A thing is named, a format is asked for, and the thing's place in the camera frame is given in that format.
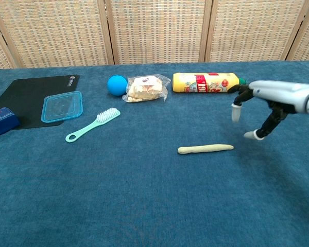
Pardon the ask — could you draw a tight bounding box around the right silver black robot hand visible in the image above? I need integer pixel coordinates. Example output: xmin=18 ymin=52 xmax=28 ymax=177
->
xmin=228 ymin=79 xmax=309 ymax=142

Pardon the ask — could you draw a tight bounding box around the cream flexible stick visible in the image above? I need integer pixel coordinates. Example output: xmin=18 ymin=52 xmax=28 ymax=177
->
xmin=177 ymin=144 xmax=234 ymax=155

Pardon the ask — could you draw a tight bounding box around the yellow plastic bottle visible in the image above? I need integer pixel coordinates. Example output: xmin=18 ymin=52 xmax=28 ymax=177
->
xmin=172 ymin=72 xmax=249 ymax=94

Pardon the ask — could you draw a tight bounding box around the clear bag of snacks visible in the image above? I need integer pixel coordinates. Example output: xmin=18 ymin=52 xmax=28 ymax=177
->
xmin=122 ymin=74 xmax=171 ymax=103

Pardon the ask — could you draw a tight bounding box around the blue ball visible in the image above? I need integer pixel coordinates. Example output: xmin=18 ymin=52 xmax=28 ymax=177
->
xmin=107 ymin=75 xmax=128 ymax=97

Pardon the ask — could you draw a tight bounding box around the mint green brush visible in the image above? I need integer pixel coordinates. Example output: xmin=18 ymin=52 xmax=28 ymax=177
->
xmin=65 ymin=108 xmax=121 ymax=143

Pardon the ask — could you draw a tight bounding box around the blue transparent container lid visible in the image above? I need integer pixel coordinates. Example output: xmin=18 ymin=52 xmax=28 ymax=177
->
xmin=41 ymin=91 xmax=83 ymax=124

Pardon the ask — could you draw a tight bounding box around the black mouse pad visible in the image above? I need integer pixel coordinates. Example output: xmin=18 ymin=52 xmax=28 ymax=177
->
xmin=0 ymin=75 xmax=80 ymax=130

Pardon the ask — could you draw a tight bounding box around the dark blue box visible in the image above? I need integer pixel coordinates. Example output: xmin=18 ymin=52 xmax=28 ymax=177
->
xmin=0 ymin=107 xmax=21 ymax=141

